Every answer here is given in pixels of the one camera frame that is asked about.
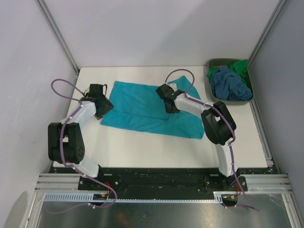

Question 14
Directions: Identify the green t-shirt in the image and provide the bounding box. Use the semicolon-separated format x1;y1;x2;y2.
206;58;248;85

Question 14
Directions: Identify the left aluminium corner post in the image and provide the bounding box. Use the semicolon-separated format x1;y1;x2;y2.
35;0;80;75

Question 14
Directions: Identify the aluminium frame rail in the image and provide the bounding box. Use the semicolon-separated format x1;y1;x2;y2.
35;173;80;192

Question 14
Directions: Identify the right aluminium corner post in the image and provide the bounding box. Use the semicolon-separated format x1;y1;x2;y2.
248;0;289;68

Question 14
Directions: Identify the white slotted cable duct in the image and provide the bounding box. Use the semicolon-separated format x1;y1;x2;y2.
44;191;225;205

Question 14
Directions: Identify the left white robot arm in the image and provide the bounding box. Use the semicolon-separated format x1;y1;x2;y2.
47;84;114;190

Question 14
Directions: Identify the grey plastic bin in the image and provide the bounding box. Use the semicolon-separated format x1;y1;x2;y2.
207;72;254;105

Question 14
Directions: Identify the dark blue t-shirt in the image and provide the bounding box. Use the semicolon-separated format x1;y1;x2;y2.
207;66;253;102

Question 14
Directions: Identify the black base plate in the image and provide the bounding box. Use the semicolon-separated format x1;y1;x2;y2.
78;168;247;200

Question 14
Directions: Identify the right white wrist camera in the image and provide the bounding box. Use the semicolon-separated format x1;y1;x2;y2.
167;83;177;87

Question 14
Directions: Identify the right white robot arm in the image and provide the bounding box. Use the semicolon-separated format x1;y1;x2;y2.
156;84;238;190

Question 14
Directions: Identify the aluminium corner post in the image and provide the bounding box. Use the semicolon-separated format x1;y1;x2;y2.
35;0;80;75
248;0;289;68

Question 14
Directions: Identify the teal t-shirt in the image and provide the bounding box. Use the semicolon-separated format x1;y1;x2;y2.
101;81;205;139

